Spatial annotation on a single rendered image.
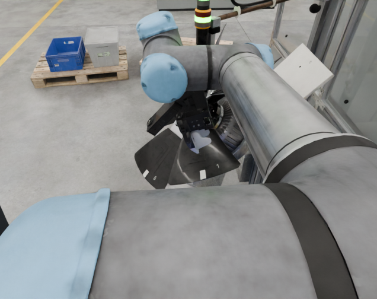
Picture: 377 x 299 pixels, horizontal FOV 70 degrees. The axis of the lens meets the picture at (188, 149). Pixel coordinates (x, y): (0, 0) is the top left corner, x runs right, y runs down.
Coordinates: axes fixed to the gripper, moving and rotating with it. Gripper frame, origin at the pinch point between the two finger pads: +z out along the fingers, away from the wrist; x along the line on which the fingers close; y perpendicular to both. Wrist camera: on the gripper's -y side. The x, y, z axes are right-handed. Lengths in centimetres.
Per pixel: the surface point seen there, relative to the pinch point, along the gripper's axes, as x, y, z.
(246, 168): 41, 14, 62
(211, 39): 23.2, 12.1, -18.3
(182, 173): 1.2, -6.3, 9.6
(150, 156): 26.1, -23.4, 21.9
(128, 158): 126, -86, 108
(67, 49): 333, -182, 60
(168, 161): 21.9, -15.8, 23.1
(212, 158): 4.5, 3.4, 9.6
